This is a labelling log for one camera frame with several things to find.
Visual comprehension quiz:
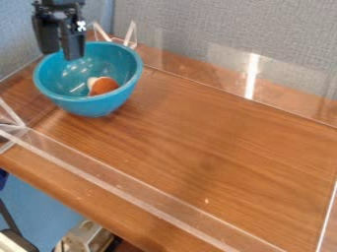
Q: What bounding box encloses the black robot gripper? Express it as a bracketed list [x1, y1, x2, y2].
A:
[32, 0, 87, 61]

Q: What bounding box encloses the blue plastic bowl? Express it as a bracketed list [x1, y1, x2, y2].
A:
[34, 41, 143, 118]

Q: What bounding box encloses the brown white toy mushroom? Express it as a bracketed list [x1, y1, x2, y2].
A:
[87, 77, 119, 96]

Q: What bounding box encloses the black stand leg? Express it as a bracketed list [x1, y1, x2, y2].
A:
[0, 199, 41, 252]

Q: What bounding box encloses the white power strip below table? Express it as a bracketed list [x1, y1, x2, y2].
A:
[53, 220, 115, 252]

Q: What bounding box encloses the clear acrylic barrier frame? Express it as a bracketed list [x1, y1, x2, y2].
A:
[0, 20, 337, 252]

